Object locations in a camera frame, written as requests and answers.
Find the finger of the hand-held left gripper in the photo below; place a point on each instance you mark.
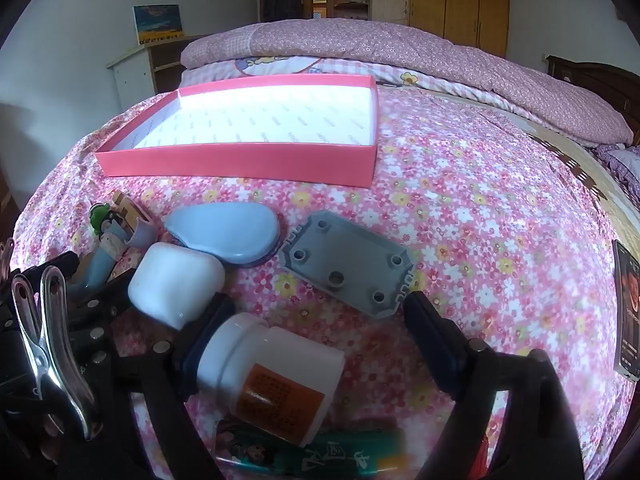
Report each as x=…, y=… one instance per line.
x=50, y=269
x=107, y=300

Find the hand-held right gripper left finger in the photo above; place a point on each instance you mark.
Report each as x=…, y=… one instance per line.
x=187, y=360

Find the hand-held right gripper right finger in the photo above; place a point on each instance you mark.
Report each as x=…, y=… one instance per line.
x=432, y=345

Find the blue dress figurine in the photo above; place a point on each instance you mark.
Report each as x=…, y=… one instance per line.
x=97, y=267

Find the white plastic case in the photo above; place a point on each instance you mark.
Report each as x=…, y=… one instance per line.
x=170, y=280

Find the green-capped doll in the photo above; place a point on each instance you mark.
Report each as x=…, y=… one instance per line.
x=99, y=215

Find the white orange-label pill bottle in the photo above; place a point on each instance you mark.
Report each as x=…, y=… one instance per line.
x=270, y=360

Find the brown and blue toy piece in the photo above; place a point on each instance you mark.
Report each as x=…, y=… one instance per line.
x=129, y=210

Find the grey toy building plate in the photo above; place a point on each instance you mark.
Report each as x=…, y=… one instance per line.
x=345, y=255

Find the light blue teardrop case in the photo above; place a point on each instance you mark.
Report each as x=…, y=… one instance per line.
x=225, y=232

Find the pink cardboard box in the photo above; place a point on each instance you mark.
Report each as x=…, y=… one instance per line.
x=240, y=165

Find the metal spring clip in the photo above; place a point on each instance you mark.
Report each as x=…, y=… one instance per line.
x=55, y=355

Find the pink floral bedsheet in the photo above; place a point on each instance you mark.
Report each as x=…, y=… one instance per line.
x=475, y=240

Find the green printed packet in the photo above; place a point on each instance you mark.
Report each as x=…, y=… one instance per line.
x=345, y=455

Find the black smartphone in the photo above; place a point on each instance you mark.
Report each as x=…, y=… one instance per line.
x=629, y=310

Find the white shelf desk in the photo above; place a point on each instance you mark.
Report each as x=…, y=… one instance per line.
x=132, y=72

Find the beige bed mat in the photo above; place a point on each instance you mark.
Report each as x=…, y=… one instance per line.
x=615, y=195

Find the purple pillow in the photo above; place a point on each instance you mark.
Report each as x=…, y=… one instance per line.
x=622, y=160

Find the landscape painting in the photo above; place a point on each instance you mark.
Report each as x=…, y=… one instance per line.
x=157, y=22

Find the pink checked cartoon pillow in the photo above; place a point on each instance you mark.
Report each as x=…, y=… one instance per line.
x=280, y=67

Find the folded pink quilt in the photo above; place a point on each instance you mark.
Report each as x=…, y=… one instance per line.
x=425, y=55

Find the dark wooden headboard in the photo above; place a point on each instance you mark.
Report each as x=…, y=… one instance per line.
x=600, y=82

